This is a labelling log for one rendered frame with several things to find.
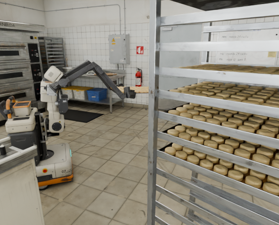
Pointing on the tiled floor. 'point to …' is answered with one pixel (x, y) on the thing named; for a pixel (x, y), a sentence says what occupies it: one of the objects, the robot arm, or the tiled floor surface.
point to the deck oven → (14, 66)
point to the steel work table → (109, 89)
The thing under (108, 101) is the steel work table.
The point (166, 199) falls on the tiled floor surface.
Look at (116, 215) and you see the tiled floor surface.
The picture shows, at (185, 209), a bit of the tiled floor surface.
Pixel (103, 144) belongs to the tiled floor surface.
